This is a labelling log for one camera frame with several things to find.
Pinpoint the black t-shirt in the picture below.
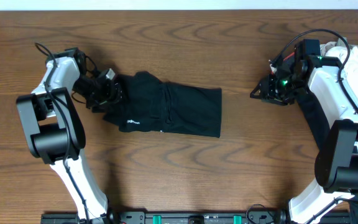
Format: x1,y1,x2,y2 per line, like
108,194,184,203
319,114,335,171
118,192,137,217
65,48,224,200
103,72,222,138

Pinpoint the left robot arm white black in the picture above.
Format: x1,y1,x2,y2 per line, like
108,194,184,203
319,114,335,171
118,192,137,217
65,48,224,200
16,43,123,223

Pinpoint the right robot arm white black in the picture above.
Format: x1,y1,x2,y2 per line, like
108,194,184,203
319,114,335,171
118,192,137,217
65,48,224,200
250,53,358,223

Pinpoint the dark garment with red trim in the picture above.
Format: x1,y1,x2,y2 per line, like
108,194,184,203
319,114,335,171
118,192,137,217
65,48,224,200
271,53,330,150

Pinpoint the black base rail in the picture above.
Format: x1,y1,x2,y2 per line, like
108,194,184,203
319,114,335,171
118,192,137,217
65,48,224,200
40,203,351,224

